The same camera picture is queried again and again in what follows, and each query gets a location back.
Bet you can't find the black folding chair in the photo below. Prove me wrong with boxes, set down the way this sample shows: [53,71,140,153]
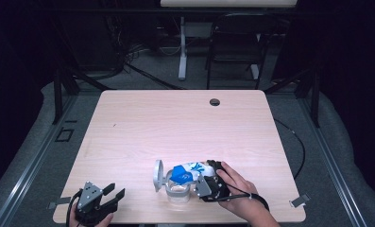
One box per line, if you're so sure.
[205,12,279,91]

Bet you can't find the white desk leg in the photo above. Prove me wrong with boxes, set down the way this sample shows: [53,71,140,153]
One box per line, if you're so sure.
[178,16,188,81]
[250,32,261,80]

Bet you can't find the person's left hand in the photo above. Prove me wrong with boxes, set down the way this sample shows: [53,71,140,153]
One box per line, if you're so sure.
[69,204,114,227]

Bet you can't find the left hand-held gripper black cable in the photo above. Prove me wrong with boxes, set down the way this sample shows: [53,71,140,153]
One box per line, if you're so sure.
[65,188,84,227]

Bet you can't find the clear jar with grey lid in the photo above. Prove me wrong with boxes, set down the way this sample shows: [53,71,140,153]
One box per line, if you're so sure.
[152,159,193,204]

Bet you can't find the black metal stand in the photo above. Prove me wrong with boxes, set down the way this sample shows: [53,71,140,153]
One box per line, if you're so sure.
[51,64,82,125]
[264,67,321,129]

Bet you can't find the aluminium floor rail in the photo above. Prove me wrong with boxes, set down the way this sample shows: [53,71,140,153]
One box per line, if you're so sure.
[297,96,368,227]
[0,94,79,227]

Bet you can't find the person's right hand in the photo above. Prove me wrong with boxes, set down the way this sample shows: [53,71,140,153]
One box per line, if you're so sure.
[215,161,271,223]

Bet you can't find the grey tape strip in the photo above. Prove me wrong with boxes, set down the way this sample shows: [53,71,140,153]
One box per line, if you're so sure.
[46,196,73,211]
[289,193,312,208]

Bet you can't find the white and blue pouch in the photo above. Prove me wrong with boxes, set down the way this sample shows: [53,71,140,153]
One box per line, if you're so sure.
[169,161,216,185]

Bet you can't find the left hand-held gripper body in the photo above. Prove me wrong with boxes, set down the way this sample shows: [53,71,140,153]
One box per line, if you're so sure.
[74,181,120,227]

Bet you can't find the hand-held gripper black cable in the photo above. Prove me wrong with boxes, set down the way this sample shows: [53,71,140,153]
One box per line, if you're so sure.
[65,188,84,227]
[217,191,270,212]

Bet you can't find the thick black floor cable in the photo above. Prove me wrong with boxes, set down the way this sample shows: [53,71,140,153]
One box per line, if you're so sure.
[123,61,184,91]

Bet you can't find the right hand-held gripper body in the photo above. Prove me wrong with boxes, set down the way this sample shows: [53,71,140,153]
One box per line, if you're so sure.
[194,173,232,203]

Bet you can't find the white desk top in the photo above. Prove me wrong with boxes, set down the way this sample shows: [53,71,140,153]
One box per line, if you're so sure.
[160,0,298,9]

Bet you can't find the right hand-held gripper black cable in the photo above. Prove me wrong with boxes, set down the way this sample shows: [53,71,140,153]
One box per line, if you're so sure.
[217,191,270,212]

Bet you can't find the thin black floor cable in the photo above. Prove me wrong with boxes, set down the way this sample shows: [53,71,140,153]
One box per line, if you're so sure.
[273,118,306,180]

